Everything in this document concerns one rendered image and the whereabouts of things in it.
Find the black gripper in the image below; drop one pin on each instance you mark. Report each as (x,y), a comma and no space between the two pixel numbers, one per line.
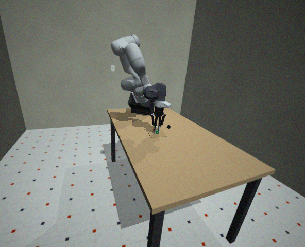
(158,113)

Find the tan flat mat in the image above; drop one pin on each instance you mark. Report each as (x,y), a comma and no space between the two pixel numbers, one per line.
(152,134)

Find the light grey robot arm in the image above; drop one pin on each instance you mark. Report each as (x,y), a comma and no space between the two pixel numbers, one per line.
(133,63)

